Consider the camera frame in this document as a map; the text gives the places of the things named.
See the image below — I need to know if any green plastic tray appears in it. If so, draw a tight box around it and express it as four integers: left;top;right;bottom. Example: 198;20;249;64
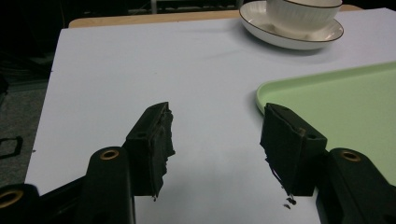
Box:
255;61;396;187

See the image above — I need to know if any white ribbed bowl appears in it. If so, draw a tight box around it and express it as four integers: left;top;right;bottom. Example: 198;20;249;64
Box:
265;0;344;33

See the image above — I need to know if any white table cover sheet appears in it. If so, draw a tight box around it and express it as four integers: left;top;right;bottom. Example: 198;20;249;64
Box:
23;7;396;224

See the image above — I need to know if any white plate with dark rim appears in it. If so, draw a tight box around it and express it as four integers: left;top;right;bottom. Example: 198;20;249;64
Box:
238;0;345;51

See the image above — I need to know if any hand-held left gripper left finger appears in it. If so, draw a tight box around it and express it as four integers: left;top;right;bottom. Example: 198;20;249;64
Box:
122;101;177;200

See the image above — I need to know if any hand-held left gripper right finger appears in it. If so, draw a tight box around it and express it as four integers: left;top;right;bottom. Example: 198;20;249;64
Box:
260;103;329;198

